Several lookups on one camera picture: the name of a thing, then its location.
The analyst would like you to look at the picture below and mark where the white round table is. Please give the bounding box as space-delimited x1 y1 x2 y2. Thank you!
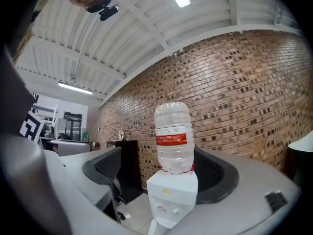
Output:
288 130 313 154

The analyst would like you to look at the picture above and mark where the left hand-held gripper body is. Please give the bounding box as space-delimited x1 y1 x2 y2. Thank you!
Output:
19 109 46 143

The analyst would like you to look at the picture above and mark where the black head-mounted camera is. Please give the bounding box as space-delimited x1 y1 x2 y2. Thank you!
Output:
98 4 120 22

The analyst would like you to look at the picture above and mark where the white metal shelf rack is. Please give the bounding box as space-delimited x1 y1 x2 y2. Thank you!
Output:
33 103 60 140

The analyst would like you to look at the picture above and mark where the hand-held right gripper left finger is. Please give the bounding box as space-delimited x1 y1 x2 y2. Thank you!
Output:
43 147 140 235

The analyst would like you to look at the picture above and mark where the clear water bottle red label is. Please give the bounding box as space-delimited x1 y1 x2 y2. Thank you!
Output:
154 101 196 175

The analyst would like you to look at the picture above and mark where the black cabinet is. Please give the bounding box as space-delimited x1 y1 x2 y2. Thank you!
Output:
106 139 144 206

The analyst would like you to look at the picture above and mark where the white water dispenser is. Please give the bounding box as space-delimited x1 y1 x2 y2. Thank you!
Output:
146 166 199 235

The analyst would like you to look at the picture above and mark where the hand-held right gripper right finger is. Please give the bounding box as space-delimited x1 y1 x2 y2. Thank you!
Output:
165 147 302 235

